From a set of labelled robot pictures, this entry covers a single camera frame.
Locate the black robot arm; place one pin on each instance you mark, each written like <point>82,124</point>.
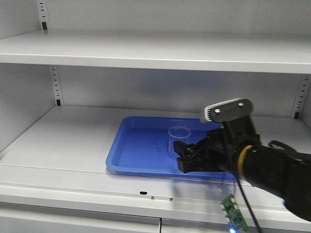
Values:
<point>279,170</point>

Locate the green circuit board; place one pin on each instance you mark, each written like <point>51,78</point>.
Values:
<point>233,215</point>

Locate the blue plastic tray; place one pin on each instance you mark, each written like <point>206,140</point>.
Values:
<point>141,148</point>

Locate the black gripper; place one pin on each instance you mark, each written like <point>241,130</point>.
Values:
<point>219,151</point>

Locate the clear glass beaker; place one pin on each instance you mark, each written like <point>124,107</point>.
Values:
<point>177,135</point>

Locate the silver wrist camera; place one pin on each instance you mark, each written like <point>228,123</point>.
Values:
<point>226,111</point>

